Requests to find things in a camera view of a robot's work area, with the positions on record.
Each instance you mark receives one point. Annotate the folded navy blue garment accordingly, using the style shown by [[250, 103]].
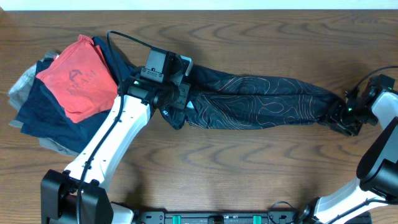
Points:
[[41, 116]]

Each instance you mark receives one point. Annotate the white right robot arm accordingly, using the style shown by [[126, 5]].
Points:
[[375, 184]]

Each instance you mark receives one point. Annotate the folded red printed t-shirt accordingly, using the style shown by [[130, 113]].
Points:
[[80, 80]]

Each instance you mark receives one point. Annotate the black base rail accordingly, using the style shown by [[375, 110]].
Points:
[[275, 215]]

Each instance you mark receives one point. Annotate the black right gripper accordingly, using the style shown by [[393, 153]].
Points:
[[334, 119]]

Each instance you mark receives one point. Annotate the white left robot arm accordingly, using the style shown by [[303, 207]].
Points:
[[79, 193]]

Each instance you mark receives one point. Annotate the black patterned cycling jersey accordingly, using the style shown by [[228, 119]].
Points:
[[219, 100]]

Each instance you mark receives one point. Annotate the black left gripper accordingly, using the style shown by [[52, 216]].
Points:
[[183, 89]]

